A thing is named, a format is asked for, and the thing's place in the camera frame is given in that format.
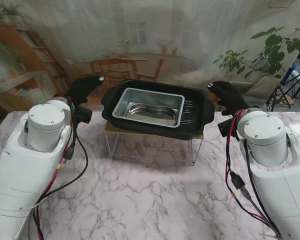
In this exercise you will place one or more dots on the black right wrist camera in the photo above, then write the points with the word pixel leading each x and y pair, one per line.
pixel 226 127

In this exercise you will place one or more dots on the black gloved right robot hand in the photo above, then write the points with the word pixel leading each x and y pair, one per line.
pixel 228 98

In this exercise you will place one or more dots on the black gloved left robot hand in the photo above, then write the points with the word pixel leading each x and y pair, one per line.
pixel 81 90

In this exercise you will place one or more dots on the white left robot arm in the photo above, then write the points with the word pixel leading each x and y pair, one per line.
pixel 30 160

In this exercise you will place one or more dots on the large black patterned baking tray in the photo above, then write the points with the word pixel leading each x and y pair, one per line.
pixel 197 120

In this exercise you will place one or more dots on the wooden shelf with metal legs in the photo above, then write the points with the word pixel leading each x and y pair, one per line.
pixel 150 147

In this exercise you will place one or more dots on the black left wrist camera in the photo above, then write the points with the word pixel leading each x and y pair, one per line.
pixel 84 114

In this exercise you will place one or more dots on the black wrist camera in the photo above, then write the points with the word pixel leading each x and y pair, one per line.
pixel 226 127
pixel 84 114

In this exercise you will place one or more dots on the blue panel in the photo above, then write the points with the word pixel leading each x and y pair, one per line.
pixel 288 73

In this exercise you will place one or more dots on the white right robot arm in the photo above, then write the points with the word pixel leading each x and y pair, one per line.
pixel 272 155

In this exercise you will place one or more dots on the printed room scene backdrop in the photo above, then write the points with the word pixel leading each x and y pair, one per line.
pixel 140 37

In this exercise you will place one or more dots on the kidney-shaped steel dish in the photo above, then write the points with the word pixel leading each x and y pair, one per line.
pixel 152 113

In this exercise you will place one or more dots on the silver rectangular baking tin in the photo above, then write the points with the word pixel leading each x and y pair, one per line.
pixel 120 110

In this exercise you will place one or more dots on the black tripod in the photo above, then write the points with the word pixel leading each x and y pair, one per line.
pixel 288 87

